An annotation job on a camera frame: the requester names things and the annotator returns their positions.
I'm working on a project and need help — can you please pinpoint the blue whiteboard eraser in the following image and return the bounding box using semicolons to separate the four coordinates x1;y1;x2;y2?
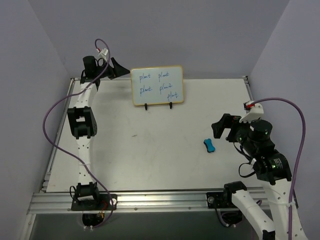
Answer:
203;138;216;153

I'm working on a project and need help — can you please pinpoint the yellow framed whiteboard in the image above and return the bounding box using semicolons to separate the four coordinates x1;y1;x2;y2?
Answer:
130;65;185;106

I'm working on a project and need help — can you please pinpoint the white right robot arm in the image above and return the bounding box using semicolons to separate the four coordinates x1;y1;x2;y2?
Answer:
211;113;307;240

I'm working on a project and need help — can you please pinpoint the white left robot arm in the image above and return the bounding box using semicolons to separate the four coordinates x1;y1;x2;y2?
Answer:
67;56;130;210

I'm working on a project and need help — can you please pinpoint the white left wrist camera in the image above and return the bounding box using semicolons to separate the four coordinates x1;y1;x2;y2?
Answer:
98;48;109;62

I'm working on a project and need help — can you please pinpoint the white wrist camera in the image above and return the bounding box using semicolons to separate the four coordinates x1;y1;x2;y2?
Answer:
98;48;109;62
239;101;264;123

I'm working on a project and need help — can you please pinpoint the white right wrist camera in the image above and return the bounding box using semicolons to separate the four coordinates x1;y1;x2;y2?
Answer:
239;101;264;123

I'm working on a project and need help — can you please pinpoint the black wire easel stand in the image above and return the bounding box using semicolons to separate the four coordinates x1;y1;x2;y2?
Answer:
143;101;173;111

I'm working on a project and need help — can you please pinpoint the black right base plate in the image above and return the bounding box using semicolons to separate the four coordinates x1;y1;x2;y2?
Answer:
206;191;234;209

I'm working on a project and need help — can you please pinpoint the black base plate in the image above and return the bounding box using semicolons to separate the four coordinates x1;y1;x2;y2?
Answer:
70;193;118;211
206;191;234;209

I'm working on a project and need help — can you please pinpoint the aluminium front rail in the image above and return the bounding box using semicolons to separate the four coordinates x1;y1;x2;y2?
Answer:
26;187;276;215

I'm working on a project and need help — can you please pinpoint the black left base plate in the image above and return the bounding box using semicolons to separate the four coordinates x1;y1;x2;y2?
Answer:
70;193;118;211

